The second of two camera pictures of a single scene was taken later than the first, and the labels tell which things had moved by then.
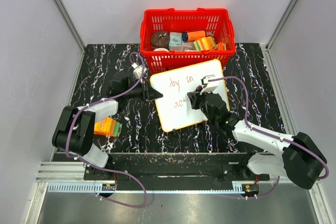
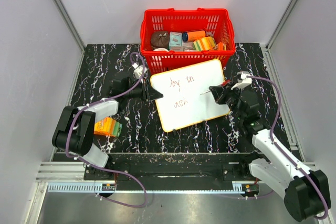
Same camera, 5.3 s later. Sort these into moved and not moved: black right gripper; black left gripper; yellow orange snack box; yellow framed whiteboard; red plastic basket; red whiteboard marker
Moved: red whiteboard marker; black right gripper
Not moved: yellow orange snack box; yellow framed whiteboard; red plastic basket; black left gripper
